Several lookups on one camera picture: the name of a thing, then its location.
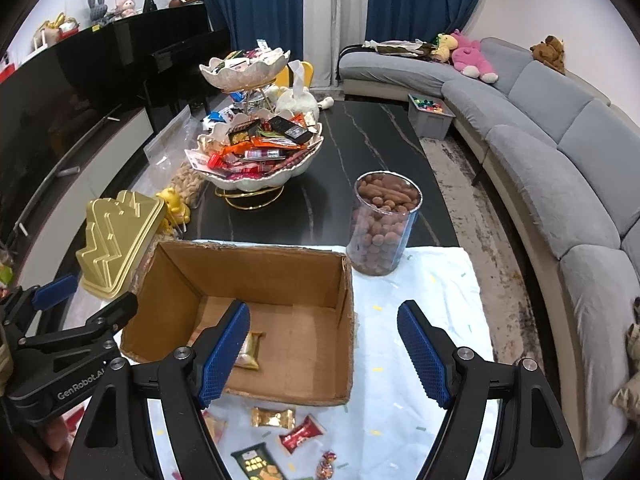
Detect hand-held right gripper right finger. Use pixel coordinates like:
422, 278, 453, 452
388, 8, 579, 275
397, 300, 586, 480

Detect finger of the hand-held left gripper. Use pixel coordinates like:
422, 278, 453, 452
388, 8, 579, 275
0, 275, 80, 333
17, 292, 139, 368

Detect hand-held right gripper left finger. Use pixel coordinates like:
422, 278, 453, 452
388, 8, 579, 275
65, 301, 251, 480

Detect gold snack bar packet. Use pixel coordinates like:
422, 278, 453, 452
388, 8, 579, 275
235, 331, 265, 371

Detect gold twist candy packet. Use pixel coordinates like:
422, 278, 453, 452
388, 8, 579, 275
250, 406, 297, 430

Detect brown cardboard box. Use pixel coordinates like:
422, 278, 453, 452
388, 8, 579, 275
120, 240, 358, 407

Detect red twist candy packet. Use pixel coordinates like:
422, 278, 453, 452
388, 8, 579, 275
278, 414, 327, 453

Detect green cracker packet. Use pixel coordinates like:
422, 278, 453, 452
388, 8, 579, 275
231, 442, 286, 480

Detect round foil-wrapped chocolate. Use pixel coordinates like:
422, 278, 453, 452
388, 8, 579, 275
315, 451, 338, 480

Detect person's left hand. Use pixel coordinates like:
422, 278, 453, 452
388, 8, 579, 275
27, 412, 78, 471

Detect light blue patterned cloth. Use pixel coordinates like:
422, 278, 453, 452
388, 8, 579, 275
65, 237, 501, 480

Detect white pink snack packet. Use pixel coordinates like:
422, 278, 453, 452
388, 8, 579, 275
202, 410, 228, 443

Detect gold-lidded clear candy container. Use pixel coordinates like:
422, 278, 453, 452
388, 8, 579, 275
75, 190, 171, 302

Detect grey television cabinet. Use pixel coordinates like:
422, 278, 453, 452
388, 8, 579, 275
0, 102, 156, 311

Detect clear jar of chocolate balls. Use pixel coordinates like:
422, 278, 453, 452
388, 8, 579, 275
346, 171, 422, 277

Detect yellow cartoon figurine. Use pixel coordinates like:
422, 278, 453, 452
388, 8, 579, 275
155, 187, 193, 236

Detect worn patterned rug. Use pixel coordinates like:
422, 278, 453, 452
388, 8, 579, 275
420, 135, 546, 386

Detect clear bag of peanuts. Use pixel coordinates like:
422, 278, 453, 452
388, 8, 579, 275
170, 160, 208, 208

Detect two-tier shell dish stand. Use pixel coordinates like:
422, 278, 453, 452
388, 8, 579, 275
196, 47, 325, 210

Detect large black television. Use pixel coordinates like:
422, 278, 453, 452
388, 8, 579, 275
0, 35, 151, 241

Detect clear plastic bag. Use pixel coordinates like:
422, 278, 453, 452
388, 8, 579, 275
145, 105, 201, 181

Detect beige cloth bundle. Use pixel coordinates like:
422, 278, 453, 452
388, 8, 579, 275
612, 297, 640, 416

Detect pile of assorted snack packets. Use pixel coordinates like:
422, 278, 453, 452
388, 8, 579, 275
187, 112, 321, 181
210, 40, 286, 73

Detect grey storage bin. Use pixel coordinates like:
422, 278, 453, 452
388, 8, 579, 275
407, 93, 456, 141

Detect blue snack packets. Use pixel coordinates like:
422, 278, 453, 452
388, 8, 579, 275
202, 105, 236, 126

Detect white stand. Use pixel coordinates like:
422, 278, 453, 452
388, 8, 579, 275
34, 27, 61, 51

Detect grey curved sofa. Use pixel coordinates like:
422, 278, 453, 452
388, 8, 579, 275
339, 37, 640, 480

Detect white plush toy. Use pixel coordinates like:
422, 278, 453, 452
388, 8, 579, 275
272, 60, 321, 121

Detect gold foil ornament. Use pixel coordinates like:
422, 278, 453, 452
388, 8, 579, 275
42, 11, 81, 31

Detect black upright piano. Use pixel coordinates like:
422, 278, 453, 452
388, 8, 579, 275
107, 2, 232, 111

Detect grey rabbit plush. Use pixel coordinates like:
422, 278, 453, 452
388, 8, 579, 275
87, 0, 112, 25

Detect pink plush toy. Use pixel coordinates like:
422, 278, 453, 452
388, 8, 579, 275
450, 30, 500, 84

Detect yellow plush toy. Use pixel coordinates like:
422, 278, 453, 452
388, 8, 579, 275
431, 33, 456, 63

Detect pile of clothes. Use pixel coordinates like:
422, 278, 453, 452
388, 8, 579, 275
364, 39, 436, 57

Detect brown plush toy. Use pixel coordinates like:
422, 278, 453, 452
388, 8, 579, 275
530, 35, 566, 75

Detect white sheer curtain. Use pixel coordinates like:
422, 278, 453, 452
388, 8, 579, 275
302, 0, 371, 88

